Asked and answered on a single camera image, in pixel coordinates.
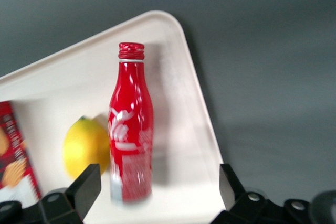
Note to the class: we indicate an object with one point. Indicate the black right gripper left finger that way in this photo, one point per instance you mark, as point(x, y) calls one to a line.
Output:
point(60, 208)

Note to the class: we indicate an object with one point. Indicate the white plastic tray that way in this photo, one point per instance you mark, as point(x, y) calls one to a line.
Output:
point(78, 77)

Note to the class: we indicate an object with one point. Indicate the red potato chips box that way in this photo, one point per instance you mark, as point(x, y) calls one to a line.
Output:
point(13, 155)

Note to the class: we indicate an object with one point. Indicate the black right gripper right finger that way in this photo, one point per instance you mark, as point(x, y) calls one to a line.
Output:
point(252, 208)

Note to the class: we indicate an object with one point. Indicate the yellow lemon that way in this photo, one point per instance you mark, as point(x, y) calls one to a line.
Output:
point(84, 145)

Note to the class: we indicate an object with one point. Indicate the red coca-cola aluminium bottle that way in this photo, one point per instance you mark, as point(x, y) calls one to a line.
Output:
point(131, 98)

